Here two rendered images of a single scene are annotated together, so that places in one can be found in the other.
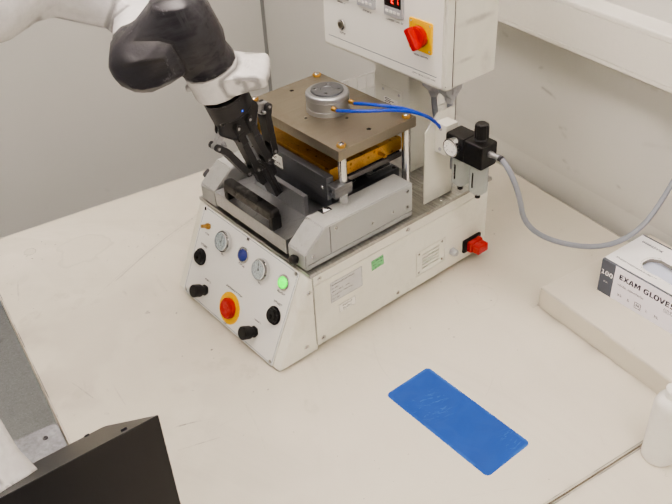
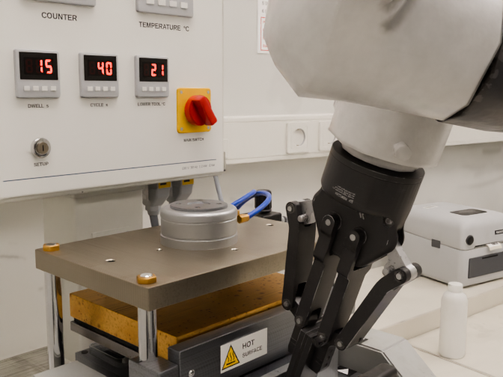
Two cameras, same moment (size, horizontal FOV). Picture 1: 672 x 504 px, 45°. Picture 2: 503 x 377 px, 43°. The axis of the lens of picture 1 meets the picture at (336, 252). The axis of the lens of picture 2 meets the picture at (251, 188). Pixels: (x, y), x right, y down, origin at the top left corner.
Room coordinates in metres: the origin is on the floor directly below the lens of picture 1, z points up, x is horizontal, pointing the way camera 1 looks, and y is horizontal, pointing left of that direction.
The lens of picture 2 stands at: (1.38, 0.64, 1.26)
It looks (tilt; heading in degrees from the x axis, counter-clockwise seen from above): 9 degrees down; 261
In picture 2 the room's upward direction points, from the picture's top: straight up
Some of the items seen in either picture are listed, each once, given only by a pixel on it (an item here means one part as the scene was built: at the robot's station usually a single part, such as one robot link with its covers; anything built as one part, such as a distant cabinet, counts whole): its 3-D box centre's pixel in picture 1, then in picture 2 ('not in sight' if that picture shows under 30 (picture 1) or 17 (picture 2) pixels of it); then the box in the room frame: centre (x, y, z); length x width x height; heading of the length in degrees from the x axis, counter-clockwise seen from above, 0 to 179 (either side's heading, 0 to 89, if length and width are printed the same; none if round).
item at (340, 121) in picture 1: (348, 119); (193, 256); (1.34, -0.04, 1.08); 0.31 x 0.24 x 0.13; 38
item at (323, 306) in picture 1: (337, 237); not in sight; (1.32, -0.01, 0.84); 0.53 x 0.37 x 0.17; 128
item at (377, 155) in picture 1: (331, 131); (206, 280); (1.33, 0.00, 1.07); 0.22 x 0.17 x 0.10; 38
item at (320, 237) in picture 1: (349, 222); (335, 354); (1.19, -0.03, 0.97); 0.26 x 0.05 x 0.07; 128
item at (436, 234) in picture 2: not in sight; (451, 241); (0.63, -0.87, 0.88); 0.25 x 0.20 x 0.17; 114
